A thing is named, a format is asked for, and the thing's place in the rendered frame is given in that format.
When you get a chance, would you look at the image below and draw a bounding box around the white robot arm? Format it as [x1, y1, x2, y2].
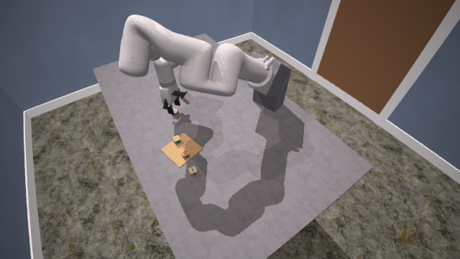
[119, 15, 275, 96]

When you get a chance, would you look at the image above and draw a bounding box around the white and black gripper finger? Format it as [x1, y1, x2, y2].
[174, 96, 180, 106]
[163, 99, 174, 114]

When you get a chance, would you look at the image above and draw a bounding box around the tan flat mat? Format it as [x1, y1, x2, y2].
[161, 133, 203, 168]

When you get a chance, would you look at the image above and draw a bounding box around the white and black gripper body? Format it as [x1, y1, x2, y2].
[160, 82, 179, 105]

